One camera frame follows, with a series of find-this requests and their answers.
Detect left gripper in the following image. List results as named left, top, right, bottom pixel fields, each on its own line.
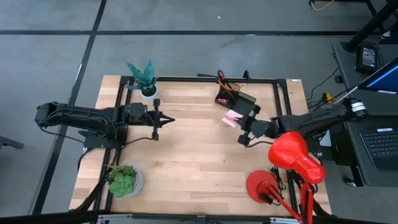
left=143, top=98, right=176, bottom=135

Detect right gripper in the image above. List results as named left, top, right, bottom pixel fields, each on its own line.
left=233, top=105, right=280, bottom=139

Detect pink sticky note pad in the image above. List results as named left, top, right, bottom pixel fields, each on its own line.
left=221, top=110, right=244, bottom=129

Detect red black handled scissors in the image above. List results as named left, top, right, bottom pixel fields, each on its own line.
left=216, top=69, right=234, bottom=91

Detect black mesh desk organizer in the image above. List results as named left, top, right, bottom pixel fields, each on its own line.
left=214, top=83, right=258, bottom=116

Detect snake plant in white pot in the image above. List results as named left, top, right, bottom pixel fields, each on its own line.
left=126, top=60, right=161, bottom=105

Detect red desk lamp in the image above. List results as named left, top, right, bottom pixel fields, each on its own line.
left=245, top=130, right=327, bottom=224

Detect green succulent in pot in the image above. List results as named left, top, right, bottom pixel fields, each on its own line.
left=104, top=162, right=146, bottom=199

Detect white monitor rod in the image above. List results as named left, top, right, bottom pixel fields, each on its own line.
left=334, top=86, right=359, bottom=105

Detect black power adapter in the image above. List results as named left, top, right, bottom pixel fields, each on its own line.
left=355, top=40, right=381, bottom=75

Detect black laptop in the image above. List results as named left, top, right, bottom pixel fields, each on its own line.
left=359, top=126, right=398, bottom=172

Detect monitor with blue screen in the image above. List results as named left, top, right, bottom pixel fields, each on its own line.
left=357, top=57, right=398, bottom=95

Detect black stand leg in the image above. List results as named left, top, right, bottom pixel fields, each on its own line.
left=0, top=136, right=25, bottom=150

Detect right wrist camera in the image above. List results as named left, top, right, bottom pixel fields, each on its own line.
left=238, top=133, right=251, bottom=147

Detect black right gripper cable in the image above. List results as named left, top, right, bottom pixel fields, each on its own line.
left=247, top=139, right=274, bottom=148

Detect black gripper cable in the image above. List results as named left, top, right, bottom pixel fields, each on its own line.
left=124, top=136, right=154, bottom=146
left=247, top=139, right=274, bottom=148

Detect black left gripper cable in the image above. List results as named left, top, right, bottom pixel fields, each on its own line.
left=124, top=136, right=154, bottom=146

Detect black table frame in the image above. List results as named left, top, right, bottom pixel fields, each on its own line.
left=73, top=74, right=331, bottom=218

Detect black lamp cable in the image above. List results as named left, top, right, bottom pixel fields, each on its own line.
left=269, top=166, right=287, bottom=200

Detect black desk cable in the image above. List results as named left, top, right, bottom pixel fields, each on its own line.
left=306, top=67, right=340, bottom=103

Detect yellow cable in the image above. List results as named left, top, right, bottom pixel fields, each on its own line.
left=309, top=0, right=336, bottom=11

